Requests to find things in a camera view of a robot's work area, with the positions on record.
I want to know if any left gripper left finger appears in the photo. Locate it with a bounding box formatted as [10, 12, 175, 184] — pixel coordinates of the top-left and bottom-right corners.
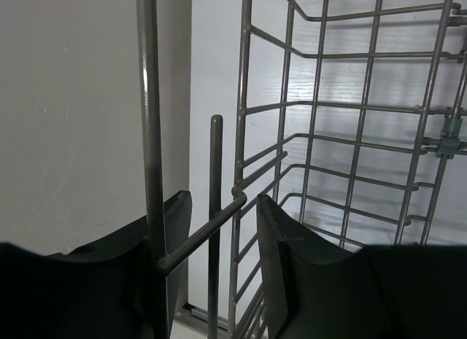
[0, 190, 193, 339]

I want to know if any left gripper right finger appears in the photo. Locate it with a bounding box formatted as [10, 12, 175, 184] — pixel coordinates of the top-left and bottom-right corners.
[256, 194, 466, 338]

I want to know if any aluminium rail front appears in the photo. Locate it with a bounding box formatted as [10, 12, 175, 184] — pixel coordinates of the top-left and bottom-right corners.
[174, 303, 228, 338]

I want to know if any grey wire dish rack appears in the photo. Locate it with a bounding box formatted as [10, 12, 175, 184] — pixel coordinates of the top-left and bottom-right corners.
[135, 0, 467, 339]

